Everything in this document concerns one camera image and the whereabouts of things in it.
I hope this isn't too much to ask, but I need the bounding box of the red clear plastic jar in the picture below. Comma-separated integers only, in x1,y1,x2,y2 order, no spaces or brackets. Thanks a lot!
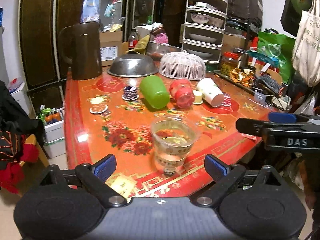
169,78,195,109

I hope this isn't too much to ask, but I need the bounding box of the white tiered dish rack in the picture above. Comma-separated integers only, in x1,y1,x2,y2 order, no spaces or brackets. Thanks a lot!
182,0,228,64

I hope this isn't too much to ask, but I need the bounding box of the green plastic cup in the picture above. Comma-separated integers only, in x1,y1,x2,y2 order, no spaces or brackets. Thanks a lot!
139,75,170,109

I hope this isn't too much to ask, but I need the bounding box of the tray of dried peels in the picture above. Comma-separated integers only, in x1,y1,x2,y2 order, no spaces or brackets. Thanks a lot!
214,68,285,98

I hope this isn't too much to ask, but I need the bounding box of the beige tote bag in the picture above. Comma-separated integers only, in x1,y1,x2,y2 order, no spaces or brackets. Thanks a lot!
292,0,320,87

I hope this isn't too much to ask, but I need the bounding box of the green shopping bag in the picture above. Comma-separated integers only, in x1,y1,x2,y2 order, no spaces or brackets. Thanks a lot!
258,29,295,85

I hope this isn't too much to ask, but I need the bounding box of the steel colander bowl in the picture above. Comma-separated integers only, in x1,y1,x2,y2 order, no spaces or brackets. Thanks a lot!
107,54,158,77

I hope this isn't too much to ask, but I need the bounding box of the purple polka dot cupcake liner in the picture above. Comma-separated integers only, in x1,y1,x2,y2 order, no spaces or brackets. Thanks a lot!
122,86,139,101

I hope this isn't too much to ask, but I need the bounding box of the blue white snack bag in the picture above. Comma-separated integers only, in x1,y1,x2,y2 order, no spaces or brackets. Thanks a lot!
80,0,100,23

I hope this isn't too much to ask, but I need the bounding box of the wooden chair with clothes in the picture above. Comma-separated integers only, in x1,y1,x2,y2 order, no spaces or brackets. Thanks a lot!
1,82,49,196

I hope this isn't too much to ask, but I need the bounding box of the white foam box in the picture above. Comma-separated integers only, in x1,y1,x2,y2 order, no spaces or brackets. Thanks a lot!
36,105,66,159

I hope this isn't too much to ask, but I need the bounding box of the white paper cup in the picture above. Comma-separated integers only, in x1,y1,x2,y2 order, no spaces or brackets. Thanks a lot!
196,77,224,107

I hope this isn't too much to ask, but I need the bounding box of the cardboard box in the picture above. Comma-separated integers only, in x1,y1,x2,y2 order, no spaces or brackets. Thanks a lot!
100,31,123,67

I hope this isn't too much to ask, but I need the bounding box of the orange polka dot cupcake liner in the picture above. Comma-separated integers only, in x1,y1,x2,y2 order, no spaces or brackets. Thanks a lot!
89,96,108,114

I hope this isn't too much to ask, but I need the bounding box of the red label drink bottle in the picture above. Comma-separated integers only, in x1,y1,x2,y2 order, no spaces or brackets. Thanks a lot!
128,29,139,50

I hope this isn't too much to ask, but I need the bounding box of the yellow cupcake liner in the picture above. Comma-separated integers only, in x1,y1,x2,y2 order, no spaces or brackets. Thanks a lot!
193,90,203,105

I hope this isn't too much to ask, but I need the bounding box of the red polka dot cupcake liner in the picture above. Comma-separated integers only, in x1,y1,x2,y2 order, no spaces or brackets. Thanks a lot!
221,93,232,107

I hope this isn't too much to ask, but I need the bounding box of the brown plastic pitcher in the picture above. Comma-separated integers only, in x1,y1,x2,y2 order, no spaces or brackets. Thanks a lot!
58,21,102,80

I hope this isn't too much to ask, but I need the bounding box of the red lid pickle jar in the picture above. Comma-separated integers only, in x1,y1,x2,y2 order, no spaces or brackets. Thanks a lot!
219,51,239,76

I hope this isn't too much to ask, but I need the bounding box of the white mesh food cover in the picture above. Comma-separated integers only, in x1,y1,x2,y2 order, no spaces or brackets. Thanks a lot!
159,52,206,81

